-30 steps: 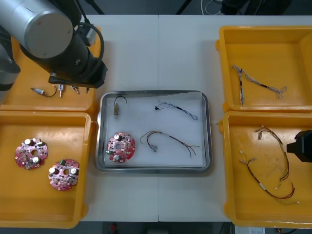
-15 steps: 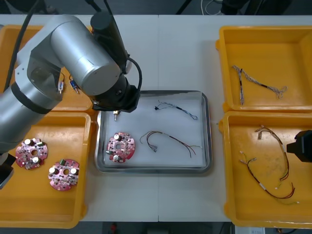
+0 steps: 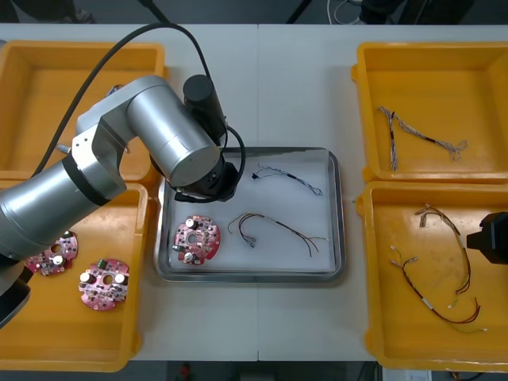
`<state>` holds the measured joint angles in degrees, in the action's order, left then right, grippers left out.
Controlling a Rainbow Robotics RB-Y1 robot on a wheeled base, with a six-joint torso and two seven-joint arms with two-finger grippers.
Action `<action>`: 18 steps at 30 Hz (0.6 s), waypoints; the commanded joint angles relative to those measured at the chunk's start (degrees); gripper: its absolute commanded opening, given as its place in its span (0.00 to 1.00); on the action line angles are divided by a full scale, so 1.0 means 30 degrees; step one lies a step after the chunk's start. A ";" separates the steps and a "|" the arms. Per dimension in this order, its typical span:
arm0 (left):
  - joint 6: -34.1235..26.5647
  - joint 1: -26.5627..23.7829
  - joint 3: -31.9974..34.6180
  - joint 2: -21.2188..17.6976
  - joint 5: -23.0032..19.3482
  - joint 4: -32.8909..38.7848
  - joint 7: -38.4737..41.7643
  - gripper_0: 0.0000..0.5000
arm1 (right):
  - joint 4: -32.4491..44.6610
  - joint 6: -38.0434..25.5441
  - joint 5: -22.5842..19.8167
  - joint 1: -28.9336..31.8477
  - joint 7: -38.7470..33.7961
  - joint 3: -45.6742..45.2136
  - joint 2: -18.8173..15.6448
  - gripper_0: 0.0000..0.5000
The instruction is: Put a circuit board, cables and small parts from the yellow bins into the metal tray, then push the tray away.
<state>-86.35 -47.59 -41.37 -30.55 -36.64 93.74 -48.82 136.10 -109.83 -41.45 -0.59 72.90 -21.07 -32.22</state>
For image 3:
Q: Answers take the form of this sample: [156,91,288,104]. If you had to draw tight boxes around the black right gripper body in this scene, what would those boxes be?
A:
[479,212,508,265]

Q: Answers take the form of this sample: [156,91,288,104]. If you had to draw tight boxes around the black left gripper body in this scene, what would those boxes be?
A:
[173,161,240,204]

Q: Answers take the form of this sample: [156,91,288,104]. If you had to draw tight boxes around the round red circuit board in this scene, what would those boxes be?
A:
[78,257,131,313]
[24,232,79,278]
[172,215,222,266]

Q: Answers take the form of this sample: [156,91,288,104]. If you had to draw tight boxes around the steel tray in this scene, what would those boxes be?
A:
[153,146,346,283]

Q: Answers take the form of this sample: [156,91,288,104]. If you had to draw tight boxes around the yellow-orange plastic bin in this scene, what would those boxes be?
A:
[351,41,508,186]
[0,180,155,374]
[356,180,508,374]
[0,39,168,186]

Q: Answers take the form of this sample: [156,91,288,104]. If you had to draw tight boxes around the black stand leg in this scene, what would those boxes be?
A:
[137,0,168,24]
[285,0,315,24]

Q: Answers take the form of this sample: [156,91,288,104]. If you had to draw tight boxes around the red-black wire harness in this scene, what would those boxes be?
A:
[389,245,489,334]
[414,203,474,297]
[227,213,331,259]

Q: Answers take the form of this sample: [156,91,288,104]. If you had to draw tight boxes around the blue-white wire harness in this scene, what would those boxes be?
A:
[250,161,324,197]

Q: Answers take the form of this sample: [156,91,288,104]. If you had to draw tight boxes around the grey twisted wire harness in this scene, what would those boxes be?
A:
[391,113,469,162]
[376,106,399,172]

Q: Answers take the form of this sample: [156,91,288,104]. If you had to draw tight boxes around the white cable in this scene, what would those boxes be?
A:
[328,0,368,25]

